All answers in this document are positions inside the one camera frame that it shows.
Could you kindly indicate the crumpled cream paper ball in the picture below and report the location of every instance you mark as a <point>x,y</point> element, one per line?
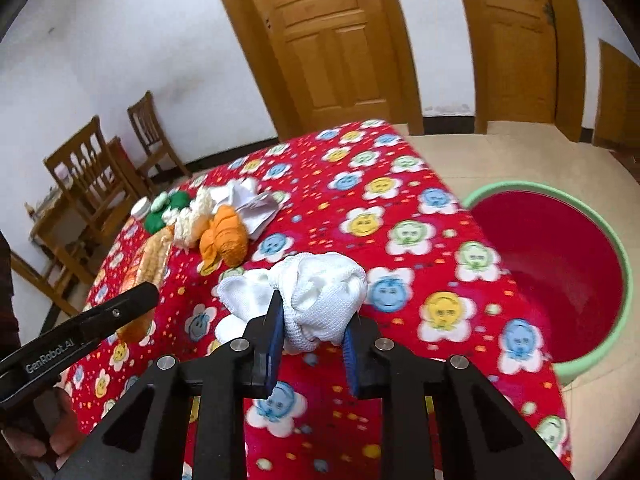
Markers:
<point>192,220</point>

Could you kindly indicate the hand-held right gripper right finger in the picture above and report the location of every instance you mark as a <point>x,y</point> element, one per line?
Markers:
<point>351,360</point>

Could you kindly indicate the orange snack packet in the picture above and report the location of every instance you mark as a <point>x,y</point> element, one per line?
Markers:
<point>136,327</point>

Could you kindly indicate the wooden dining table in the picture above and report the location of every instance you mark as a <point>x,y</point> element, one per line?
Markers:
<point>50,220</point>

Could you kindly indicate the wooden panel door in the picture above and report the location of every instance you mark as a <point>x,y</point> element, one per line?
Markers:
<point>325,40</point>
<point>515,45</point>

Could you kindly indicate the wooden cabinet door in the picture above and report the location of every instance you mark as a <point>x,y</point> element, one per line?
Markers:
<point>617,100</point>

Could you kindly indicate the orange knitted net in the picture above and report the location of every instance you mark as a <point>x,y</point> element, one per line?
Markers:
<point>227,237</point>

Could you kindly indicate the large yellow foam pad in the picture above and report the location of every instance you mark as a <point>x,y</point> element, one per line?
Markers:
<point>155,255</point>

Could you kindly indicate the wooden chair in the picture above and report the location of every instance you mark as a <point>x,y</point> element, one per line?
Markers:
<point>87,165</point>
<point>152,130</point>
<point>55,280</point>

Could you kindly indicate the red basin with green rim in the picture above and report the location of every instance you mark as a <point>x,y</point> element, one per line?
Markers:
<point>550,280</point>

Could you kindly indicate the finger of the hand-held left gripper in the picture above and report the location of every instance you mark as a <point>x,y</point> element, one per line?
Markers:
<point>120,312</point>

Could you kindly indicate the red smiley flower tablecloth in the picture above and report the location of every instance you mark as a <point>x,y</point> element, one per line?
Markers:
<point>350,200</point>

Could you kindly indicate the green flower shaped container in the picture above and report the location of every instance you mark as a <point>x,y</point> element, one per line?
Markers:
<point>167,212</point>

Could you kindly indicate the white cloth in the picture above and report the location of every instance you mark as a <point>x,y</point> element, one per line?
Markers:
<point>320,295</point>

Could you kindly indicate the person's dark clothing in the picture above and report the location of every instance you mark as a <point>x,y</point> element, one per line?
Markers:
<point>7,290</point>

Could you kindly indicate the crumpled white paper sheet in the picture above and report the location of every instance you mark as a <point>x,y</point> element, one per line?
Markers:
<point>255,207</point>

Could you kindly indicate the white lidded jar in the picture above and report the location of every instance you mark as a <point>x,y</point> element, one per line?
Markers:
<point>141,207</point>

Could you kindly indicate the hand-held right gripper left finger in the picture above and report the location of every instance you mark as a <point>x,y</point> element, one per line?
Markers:
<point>274,340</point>

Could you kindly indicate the person's left hand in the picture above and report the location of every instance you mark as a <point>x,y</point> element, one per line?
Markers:
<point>37,425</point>

